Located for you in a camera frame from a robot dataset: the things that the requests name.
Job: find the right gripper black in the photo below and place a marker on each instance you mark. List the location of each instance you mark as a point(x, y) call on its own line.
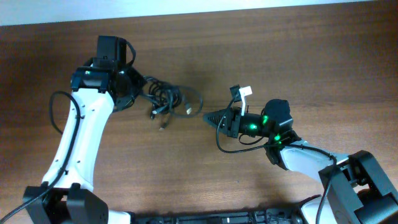
point(233, 129)

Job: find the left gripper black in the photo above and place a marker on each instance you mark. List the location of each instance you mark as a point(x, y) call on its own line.
point(137, 77)

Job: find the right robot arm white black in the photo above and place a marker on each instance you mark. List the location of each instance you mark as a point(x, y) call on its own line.
point(356, 189)

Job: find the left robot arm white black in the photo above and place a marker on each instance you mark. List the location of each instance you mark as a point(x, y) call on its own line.
point(105, 84)

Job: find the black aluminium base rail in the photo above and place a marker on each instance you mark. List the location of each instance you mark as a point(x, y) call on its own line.
point(269, 216)

